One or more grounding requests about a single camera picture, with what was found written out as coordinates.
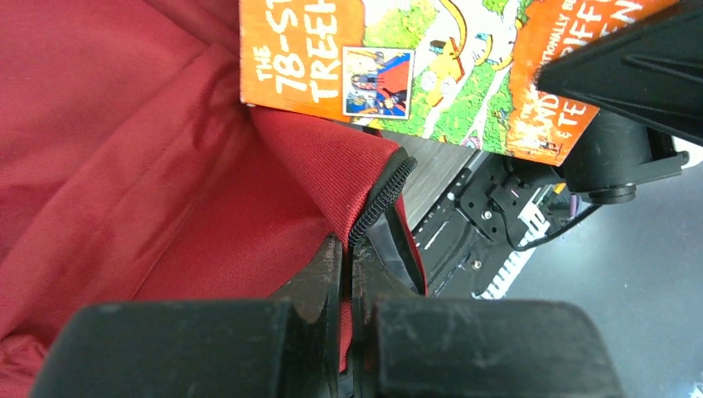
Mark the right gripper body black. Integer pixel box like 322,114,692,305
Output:
560,110,690,205

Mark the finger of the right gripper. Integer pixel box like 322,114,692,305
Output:
536,1,702,145

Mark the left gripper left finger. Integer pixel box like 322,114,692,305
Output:
31,236,343,397

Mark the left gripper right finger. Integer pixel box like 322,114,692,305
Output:
351,241,623,397

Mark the orange treehouse book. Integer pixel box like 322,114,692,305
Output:
239,0,667,166

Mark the red backpack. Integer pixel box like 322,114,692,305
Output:
1,1,426,397

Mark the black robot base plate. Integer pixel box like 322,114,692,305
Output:
404,153,566,299

